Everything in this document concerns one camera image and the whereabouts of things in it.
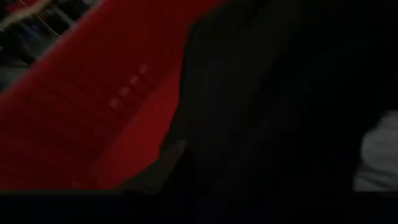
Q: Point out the black garment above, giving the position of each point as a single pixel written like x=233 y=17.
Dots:
x=264 y=93

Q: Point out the red plastic bin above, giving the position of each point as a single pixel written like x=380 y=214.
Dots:
x=77 y=109

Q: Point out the blue plaid shirt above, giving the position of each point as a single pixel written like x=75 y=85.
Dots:
x=379 y=149

